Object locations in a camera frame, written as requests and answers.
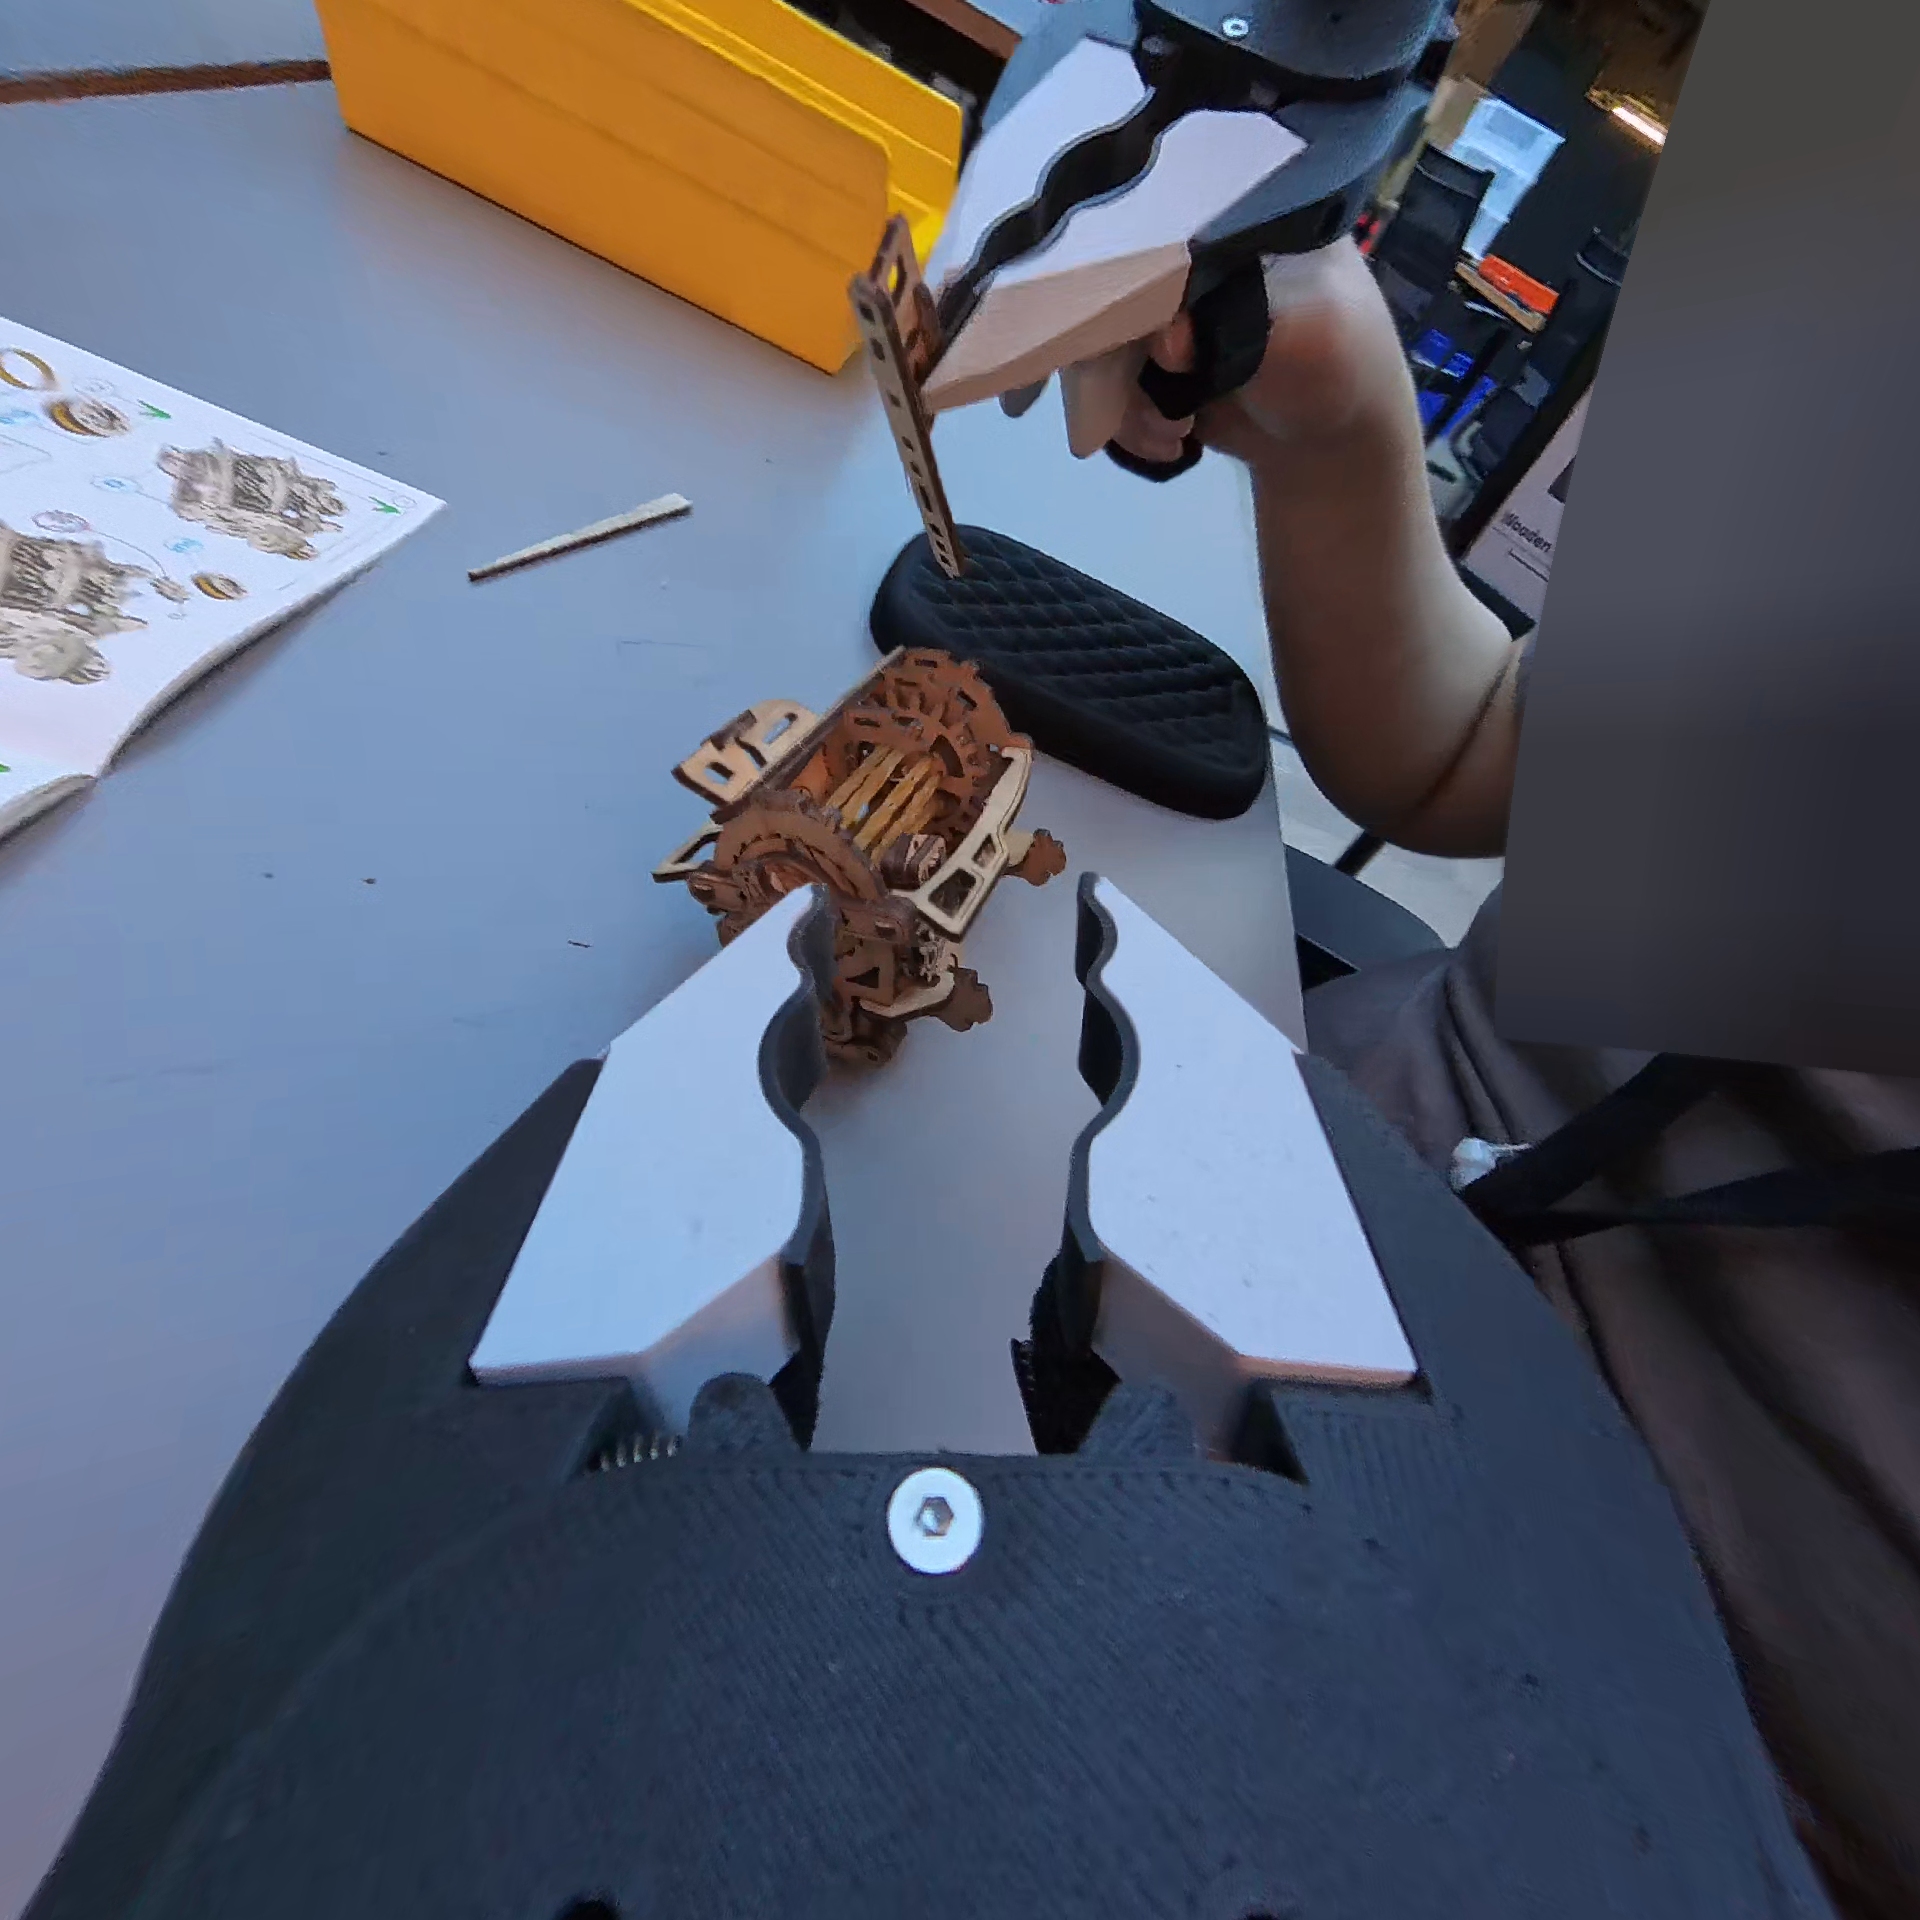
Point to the person's right forearm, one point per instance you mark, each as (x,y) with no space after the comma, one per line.
(1382,630)

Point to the thin wooden stick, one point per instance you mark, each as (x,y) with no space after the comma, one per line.
(579,536)

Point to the black quilted pad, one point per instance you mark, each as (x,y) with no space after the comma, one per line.
(1096,674)

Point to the slotted wooden strip part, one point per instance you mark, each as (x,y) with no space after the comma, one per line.
(897,360)

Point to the black chair seat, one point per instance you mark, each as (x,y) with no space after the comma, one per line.
(1358,921)

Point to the illustrated instruction booklet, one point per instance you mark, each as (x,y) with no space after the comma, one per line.
(135,630)

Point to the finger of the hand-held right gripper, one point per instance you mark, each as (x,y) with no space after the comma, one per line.
(1036,120)
(1109,283)

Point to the wooden mechanical gear model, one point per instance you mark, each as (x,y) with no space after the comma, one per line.
(870,779)

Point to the person's right hand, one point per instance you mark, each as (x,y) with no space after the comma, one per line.
(1329,360)

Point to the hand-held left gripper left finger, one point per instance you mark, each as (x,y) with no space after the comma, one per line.
(662,1201)

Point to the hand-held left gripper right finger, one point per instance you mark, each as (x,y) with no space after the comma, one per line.
(1230,1201)

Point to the white product box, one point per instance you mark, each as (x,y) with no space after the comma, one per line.
(1517,556)

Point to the yellow plastic bin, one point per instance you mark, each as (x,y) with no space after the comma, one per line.
(599,182)

